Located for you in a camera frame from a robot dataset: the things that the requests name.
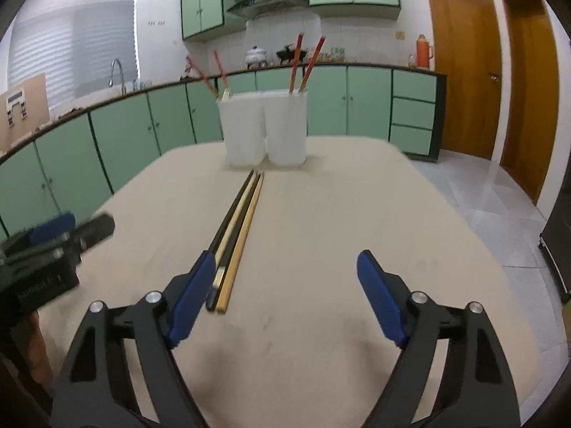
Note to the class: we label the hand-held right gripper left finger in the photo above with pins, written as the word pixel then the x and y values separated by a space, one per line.
pixel 192 303

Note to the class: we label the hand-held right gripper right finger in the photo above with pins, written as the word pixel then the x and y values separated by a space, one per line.
pixel 381 303

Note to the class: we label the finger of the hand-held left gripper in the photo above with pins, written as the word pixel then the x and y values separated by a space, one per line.
pixel 96 229
pixel 53 227

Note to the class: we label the black chopstick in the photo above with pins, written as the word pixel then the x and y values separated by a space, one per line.
pixel 221 231
pixel 240 234

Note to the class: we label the pale wooden chopstick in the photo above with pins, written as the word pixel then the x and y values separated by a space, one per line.
pixel 232 234

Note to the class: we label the tan wooden chopstick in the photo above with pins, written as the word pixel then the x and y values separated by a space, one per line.
pixel 246 232

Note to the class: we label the red patterned wooden chopstick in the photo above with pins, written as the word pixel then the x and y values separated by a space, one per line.
pixel 221 73
pixel 312 62
pixel 200 73
pixel 295 62

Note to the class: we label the white double utensil holder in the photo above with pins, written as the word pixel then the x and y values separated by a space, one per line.
pixel 285 129

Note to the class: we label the person's left hand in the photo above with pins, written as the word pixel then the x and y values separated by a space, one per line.
pixel 39 347

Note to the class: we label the cardboard board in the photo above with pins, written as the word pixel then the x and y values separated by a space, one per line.
pixel 26 129

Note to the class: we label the green lower kitchen cabinets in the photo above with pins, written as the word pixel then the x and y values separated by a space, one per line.
pixel 125 129

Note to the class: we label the metal sink faucet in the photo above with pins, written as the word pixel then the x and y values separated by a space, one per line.
pixel 122 78

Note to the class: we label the black appliance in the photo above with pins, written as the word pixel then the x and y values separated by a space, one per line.
pixel 560 254

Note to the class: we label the white window blinds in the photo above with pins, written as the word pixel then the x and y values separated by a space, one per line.
pixel 67 40

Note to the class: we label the white cooking pot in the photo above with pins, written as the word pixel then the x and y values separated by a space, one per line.
pixel 255 56

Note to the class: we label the small jar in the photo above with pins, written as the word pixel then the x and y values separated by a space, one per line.
pixel 412 60

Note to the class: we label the orange thermos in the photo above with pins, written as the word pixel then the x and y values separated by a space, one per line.
pixel 424 53

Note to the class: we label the glass jar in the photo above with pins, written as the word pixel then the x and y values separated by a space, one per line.
pixel 337 53

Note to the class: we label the black wok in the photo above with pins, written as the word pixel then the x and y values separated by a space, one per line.
pixel 283 55

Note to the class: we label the black range hood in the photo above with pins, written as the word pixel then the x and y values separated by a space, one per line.
pixel 267 4

